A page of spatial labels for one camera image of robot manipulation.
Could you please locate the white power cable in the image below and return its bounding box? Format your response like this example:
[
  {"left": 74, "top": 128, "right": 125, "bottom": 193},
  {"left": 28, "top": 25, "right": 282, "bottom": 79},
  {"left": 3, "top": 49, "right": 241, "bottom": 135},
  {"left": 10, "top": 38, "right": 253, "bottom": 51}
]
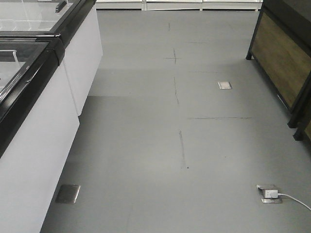
[{"left": 277, "top": 193, "right": 311, "bottom": 211}]

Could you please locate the closed steel floor socket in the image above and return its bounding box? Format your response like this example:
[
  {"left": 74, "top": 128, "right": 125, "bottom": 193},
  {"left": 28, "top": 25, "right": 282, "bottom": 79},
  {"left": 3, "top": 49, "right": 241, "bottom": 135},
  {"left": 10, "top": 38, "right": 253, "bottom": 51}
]
[{"left": 55, "top": 184, "right": 81, "bottom": 204}]

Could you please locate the white supermarket shelf unit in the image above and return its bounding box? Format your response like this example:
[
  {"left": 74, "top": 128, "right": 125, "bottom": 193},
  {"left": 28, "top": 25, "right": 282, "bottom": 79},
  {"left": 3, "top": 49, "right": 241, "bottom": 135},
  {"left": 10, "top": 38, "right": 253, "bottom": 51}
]
[{"left": 96, "top": 0, "right": 263, "bottom": 11}]

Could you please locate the wooden black-framed display stand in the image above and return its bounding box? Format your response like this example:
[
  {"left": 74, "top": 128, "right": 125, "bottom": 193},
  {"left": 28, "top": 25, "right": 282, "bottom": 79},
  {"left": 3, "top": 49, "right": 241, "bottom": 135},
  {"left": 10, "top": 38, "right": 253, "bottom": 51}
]
[{"left": 246, "top": 0, "right": 311, "bottom": 128}]

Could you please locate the open steel floor socket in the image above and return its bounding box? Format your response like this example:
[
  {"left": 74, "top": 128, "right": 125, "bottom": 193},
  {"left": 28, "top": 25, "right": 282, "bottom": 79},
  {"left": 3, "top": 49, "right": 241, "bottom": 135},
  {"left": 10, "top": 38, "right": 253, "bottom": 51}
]
[{"left": 256, "top": 184, "right": 282, "bottom": 204}]

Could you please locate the far steel floor socket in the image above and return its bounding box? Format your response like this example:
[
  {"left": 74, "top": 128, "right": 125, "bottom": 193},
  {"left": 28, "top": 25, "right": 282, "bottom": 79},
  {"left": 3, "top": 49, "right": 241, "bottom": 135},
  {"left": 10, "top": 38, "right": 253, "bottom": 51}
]
[{"left": 217, "top": 81, "right": 232, "bottom": 90}]

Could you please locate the near white chest freezer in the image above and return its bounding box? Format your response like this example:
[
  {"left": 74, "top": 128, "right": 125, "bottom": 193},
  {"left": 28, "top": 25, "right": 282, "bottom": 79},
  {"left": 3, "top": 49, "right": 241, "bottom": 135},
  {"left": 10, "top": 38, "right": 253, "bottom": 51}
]
[{"left": 0, "top": 40, "right": 79, "bottom": 233}]

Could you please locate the white power adapter plug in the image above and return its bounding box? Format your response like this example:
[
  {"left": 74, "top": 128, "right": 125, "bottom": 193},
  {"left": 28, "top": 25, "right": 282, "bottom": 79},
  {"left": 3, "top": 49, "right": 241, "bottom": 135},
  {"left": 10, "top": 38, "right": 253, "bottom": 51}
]
[{"left": 263, "top": 189, "right": 278, "bottom": 199}]

